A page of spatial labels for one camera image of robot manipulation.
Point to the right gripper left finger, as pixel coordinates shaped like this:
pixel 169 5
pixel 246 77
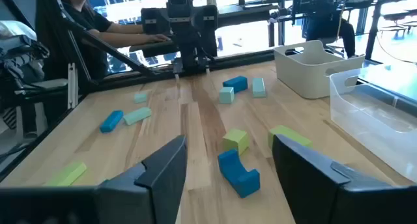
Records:
pixel 156 191

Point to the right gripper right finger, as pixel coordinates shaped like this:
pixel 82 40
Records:
pixel 309 185

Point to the green rectangular block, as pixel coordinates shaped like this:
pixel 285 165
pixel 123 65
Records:
pixel 288 134
pixel 66 176

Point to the dark blue arch block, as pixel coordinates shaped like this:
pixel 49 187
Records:
pixel 233 172

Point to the light teal rectangular block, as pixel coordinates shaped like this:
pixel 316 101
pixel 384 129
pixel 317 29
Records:
pixel 259 87
pixel 137 116

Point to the dark blue rectangular block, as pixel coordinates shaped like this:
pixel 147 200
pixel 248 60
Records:
pixel 111 121
pixel 235 84

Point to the green cube block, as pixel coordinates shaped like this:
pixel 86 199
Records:
pixel 235 141

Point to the light teal cube block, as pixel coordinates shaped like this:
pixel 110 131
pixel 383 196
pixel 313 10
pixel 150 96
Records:
pixel 226 95
pixel 140 97

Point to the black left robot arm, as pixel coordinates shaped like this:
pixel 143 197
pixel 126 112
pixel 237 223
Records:
pixel 154 25

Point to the clear plastic bin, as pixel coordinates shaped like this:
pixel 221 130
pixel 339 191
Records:
pixel 368 120

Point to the person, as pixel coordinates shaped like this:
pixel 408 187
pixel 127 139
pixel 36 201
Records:
pixel 84 19

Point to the white plastic bin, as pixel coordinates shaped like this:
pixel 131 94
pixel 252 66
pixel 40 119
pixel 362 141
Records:
pixel 303 77

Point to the black mesh office chair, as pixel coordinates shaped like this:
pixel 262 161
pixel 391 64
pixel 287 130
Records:
pixel 325 32

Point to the grey chair seat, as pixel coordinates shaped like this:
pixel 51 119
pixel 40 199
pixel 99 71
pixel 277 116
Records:
pixel 49 84

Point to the white padded bundle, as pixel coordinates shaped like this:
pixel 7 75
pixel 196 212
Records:
pixel 14 30

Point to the silver aluminium bracket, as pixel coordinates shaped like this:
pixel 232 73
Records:
pixel 72 85

